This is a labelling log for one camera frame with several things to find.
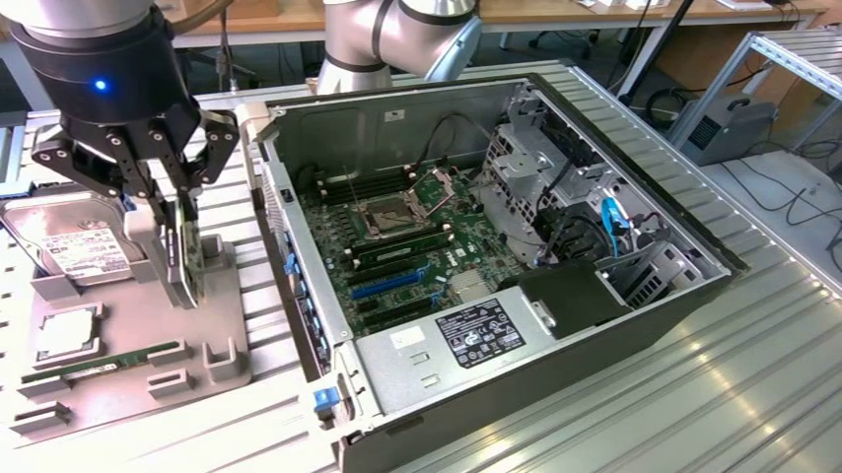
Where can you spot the grey power supply unit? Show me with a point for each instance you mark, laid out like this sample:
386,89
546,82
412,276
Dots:
407,374

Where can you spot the CPU socket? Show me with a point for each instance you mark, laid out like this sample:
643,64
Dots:
391,219

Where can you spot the blue plastic disk caddy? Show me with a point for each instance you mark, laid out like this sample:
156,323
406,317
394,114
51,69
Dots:
13,189

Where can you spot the aluminium profile frame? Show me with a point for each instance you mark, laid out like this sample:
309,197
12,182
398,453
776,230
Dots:
789,54

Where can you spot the silver hard disk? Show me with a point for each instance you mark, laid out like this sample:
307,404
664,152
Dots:
65,236

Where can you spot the black slanted pole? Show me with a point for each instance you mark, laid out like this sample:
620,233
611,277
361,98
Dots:
678,15

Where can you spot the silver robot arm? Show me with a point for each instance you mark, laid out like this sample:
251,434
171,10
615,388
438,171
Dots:
355,39

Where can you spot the black expansion slot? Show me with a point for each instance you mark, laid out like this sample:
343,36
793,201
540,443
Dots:
402,319
384,274
395,310

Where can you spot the dark RAM stick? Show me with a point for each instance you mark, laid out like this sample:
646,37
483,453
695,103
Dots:
404,253

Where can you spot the grey parts rack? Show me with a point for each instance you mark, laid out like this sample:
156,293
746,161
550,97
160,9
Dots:
131,335

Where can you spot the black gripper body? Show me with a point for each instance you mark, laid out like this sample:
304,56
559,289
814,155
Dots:
105,79

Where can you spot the green motherboard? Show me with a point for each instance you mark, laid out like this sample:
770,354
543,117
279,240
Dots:
321,226

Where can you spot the green graphics card black shroud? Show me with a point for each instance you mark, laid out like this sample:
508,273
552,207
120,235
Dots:
187,266

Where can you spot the blue plastic latch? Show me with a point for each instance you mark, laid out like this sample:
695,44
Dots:
325,399

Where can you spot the open black PC case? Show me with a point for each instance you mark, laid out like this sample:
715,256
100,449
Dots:
526,384

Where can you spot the blue expansion slot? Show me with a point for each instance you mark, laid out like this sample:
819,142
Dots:
388,287

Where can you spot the silver CPU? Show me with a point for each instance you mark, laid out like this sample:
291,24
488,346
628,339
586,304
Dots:
65,332

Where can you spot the silver metal disk bay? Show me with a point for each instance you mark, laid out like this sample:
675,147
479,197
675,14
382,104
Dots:
591,184

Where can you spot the black RAM slot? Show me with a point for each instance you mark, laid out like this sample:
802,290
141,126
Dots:
339,196
336,184
337,190
391,237
399,248
395,243
335,178

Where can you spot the black office chair base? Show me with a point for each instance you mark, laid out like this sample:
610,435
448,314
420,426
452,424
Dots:
566,35

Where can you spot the wooden desk white frame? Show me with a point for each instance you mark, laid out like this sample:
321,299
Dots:
276,20
723,15

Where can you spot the open metal socket cover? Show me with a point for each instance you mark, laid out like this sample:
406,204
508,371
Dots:
431,189

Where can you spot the thin metal locking lever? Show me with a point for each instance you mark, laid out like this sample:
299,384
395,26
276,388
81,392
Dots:
352,187

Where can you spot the silver chipset heatsink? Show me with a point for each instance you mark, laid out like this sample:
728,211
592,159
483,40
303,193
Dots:
468,288

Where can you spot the black plastic duct cover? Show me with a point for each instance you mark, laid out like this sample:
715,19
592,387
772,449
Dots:
566,295

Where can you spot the green RAM stick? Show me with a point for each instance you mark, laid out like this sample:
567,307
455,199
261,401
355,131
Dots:
99,367

